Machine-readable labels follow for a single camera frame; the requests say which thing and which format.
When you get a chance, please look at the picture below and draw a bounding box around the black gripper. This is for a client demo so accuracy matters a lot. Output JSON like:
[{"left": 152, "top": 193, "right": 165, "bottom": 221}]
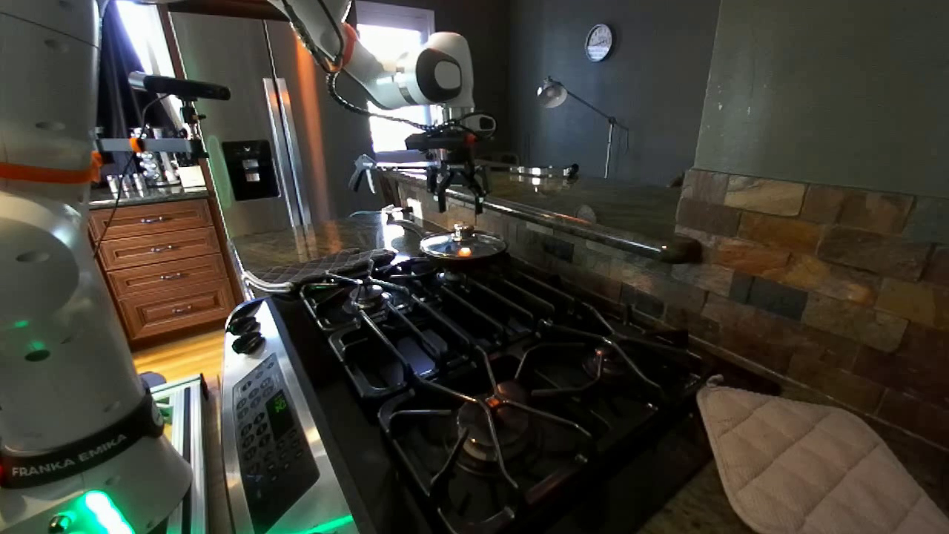
[{"left": 405, "top": 124, "right": 485, "bottom": 213}]

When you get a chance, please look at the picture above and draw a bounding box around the glass lid with steel knob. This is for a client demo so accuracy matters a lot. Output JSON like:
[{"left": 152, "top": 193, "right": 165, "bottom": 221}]
[{"left": 419, "top": 225, "right": 503, "bottom": 261}]

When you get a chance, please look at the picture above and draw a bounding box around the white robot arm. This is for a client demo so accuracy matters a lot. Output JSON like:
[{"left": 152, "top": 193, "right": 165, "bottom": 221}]
[{"left": 0, "top": 0, "right": 193, "bottom": 534}]

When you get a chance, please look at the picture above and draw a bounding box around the black frying pan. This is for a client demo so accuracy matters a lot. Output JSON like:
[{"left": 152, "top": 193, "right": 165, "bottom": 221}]
[{"left": 392, "top": 233, "right": 503, "bottom": 267}]

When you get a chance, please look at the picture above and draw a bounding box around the silver desk lamp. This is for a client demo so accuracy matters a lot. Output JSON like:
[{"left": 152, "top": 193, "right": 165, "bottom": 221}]
[{"left": 534, "top": 78, "right": 623, "bottom": 179}]

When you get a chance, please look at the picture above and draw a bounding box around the stainless steel refrigerator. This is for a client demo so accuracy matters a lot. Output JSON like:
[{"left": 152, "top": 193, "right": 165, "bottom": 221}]
[{"left": 170, "top": 0, "right": 382, "bottom": 267}]

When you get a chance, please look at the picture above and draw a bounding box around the black gas stove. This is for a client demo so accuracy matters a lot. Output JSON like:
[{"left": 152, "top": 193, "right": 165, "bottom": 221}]
[{"left": 219, "top": 258, "right": 709, "bottom": 534}]

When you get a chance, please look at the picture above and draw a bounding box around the wooden drawer cabinet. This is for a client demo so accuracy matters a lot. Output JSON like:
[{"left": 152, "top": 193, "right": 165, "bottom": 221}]
[{"left": 88, "top": 199, "right": 238, "bottom": 344}]

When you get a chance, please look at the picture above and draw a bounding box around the beige pot holder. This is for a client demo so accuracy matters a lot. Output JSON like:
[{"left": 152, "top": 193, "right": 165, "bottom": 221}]
[{"left": 697, "top": 384, "right": 949, "bottom": 534}]

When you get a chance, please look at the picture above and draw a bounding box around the black cable bundle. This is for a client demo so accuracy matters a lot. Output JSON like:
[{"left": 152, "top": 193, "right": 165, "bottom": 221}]
[{"left": 285, "top": 0, "right": 468, "bottom": 138}]

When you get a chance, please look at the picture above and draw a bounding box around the round wall clock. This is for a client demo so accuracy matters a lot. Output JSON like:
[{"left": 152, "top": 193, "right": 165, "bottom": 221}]
[{"left": 585, "top": 24, "right": 617, "bottom": 62}]

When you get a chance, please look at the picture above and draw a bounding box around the black stereo camera on mount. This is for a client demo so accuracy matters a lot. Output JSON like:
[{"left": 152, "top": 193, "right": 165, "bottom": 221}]
[{"left": 94, "top": 72, "right": 232, "bottom": 160}]

